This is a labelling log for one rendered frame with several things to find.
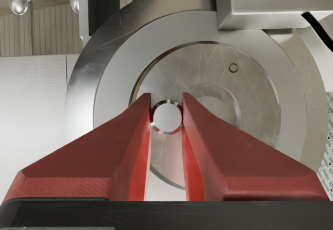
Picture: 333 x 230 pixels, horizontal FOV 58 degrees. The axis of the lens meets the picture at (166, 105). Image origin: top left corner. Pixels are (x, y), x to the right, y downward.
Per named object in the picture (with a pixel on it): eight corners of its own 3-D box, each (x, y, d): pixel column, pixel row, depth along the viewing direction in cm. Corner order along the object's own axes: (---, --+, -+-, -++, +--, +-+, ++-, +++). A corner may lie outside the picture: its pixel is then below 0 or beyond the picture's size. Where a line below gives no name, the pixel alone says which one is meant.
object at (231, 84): (286, 191, 15) (131, 198, 14) (269, 182, 17) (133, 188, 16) (279, 38, 15) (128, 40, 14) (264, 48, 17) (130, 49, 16)
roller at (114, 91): (306, 11, 16) (310, 224, 16) (208, 76, 42) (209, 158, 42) (93, 6, 16) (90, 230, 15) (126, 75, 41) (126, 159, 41)
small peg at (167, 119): (152, 138, 12) (146, 102, 12) (152, 134, 14) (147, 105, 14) (188, 132, 12) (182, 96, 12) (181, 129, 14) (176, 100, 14)
